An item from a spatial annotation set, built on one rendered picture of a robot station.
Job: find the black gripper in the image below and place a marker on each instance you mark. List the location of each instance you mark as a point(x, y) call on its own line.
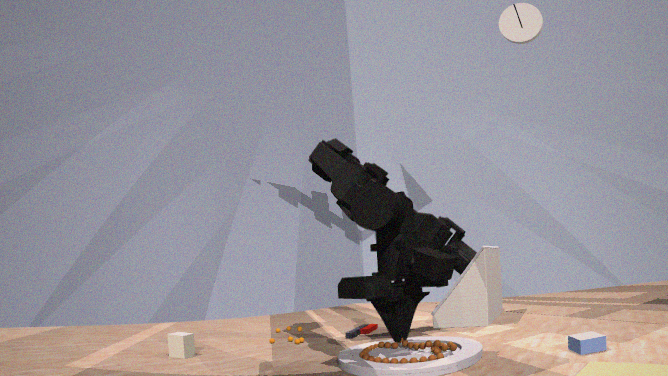
point(395, 302)

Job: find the yellow flat square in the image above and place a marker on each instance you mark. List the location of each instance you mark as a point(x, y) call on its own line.
point(623, 369)

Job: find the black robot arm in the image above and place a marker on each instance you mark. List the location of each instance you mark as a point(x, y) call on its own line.
point(363, 196)

